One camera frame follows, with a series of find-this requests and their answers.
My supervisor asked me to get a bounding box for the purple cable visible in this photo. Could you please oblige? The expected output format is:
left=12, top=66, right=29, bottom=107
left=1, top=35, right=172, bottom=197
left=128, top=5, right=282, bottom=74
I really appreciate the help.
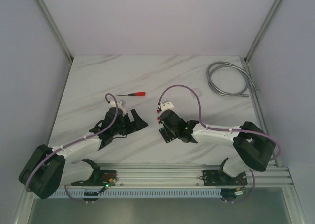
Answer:
left=158, top=84, right=283, bottom=205
left=24, top=93, right=124, bottom=205

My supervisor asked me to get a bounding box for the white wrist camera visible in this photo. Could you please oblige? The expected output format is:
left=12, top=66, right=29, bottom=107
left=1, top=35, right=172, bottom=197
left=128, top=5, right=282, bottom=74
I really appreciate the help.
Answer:
left=108, top=101, right=127, bottom=115
left=158, top=101, right=174, bottom=111

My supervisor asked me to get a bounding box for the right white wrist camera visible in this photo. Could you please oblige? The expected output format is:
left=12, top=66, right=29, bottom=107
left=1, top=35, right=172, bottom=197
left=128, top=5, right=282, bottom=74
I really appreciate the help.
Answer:
left=158, top=101, right=174, bottom=111

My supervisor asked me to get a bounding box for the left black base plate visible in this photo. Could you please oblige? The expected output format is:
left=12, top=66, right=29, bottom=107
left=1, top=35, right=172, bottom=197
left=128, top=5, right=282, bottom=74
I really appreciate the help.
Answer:
left=71, top=170, right=117, bottom=186

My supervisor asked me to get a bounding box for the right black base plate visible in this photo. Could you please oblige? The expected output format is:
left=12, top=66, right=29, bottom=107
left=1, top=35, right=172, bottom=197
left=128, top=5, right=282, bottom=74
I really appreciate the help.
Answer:
left=199, top=170, right=248, bottom=186

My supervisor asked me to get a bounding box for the grey coiled cable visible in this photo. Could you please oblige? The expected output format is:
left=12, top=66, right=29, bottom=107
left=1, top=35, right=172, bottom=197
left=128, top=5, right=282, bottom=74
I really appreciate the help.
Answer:
left=206, top=61, right=259, bottom=98

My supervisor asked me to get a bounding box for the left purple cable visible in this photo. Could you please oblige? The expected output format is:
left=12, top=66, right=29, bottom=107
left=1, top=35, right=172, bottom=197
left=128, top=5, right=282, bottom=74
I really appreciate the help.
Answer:
left=24, top=93, right=124, bottom=205

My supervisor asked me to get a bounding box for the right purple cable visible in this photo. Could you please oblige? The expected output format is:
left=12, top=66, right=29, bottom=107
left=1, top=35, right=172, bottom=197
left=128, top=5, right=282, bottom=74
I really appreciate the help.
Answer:
left=158, top=84, right=283, bottom=205

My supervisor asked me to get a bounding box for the red handled screwdriver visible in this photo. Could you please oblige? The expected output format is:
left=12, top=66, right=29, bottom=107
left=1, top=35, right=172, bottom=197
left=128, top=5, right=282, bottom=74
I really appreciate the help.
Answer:
left=117, top=92, right=146, bottom=96

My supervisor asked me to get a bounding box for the clear plastic fuse box cover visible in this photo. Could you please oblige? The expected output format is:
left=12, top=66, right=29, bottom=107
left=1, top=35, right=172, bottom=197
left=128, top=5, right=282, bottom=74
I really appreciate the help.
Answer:
left=193, top=88, right=203, bottom=98

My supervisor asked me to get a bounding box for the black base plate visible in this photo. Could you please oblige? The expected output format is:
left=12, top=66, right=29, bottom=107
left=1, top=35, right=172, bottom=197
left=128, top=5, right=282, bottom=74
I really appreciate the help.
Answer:
left=199, top=170, right=248, bottom=186
left=71, top=170, right=117, bottom=186

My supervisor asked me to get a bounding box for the aluminium front rail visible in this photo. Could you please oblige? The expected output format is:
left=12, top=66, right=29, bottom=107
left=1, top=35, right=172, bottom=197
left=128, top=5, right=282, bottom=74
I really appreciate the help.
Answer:
left=26, top=162, right=293, bottom=185

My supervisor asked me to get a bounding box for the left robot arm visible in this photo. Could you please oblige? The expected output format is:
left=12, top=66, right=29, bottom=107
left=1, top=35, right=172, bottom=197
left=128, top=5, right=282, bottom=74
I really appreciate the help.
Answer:
left=18, top=107, right=148, bottom=199

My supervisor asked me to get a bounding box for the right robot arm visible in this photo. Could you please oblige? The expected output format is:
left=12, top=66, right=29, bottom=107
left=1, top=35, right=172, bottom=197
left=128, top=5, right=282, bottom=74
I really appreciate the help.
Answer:
left=159, top=109, right=276, bottom=184

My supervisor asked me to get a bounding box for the slotted cable duct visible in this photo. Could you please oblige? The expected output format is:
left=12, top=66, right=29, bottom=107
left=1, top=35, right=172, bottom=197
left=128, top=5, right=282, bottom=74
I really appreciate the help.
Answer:
left=34, top=188, right=284, bottom=199

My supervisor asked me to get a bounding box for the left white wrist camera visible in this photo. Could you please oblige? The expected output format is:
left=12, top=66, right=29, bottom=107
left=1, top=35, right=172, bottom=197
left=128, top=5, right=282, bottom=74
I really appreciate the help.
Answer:
left=108, top=101, right=127, bottom=115

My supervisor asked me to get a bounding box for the black fuse box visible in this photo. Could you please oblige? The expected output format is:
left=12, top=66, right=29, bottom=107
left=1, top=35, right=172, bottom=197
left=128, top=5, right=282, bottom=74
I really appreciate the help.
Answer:
left=159, top=127, right=176, bottom=143

